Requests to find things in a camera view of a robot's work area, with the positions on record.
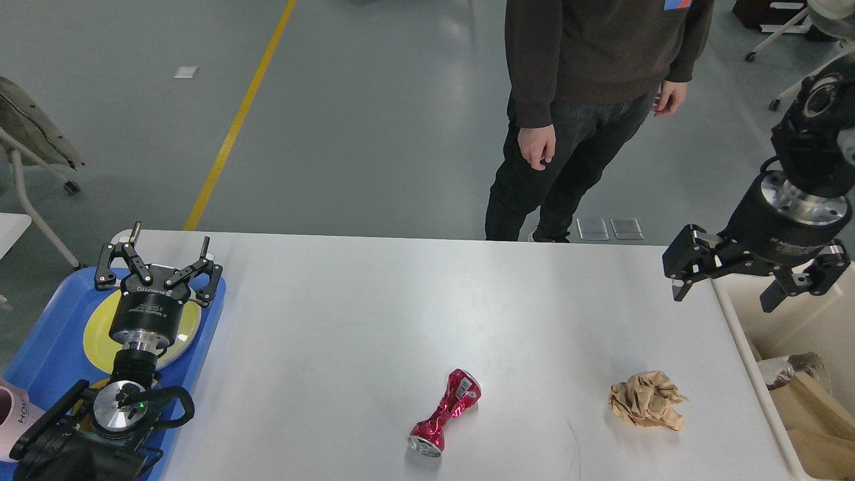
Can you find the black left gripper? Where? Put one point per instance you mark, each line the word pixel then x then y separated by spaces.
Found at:
pixel 150 314

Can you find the pink HOME mug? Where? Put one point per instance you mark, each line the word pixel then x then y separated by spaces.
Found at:
pixel 18 414

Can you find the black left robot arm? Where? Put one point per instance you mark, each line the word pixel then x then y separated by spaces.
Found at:
pixel 135 415

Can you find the blue plastic tray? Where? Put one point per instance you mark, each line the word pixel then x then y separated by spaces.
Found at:
pixel 51 360

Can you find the person's other hand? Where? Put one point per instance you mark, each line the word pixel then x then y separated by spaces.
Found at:
pixel 670 98

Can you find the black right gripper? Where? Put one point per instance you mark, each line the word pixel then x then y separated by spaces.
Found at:
pixel 774 224

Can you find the brown paper bag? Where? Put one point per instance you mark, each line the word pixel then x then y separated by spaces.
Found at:
pixel 817 425

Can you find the crushed red can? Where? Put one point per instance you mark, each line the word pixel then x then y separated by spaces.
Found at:
pixel 462 392

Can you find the yellow plastic plate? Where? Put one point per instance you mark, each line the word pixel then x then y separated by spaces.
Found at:
pixel 100 321

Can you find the beige plastic bin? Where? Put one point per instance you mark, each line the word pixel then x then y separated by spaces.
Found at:
pixel 806 323

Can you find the brown paper ball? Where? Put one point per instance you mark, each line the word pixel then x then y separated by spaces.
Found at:
pixel 648 400

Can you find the white chair base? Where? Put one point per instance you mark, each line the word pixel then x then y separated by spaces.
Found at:
pixel 833 18

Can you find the chair with olive jacket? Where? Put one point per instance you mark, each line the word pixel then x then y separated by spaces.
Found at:
pixel 30 138

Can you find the person in black clothes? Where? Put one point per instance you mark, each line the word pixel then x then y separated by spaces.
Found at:
pixel 593 70

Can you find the person's hand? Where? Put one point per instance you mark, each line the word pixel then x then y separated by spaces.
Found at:
pixel 537 145

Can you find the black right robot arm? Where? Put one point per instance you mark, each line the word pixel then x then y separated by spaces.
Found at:
pixel 813 143

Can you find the foil sheet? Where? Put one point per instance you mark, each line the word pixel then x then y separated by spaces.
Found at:
pixel 779 372

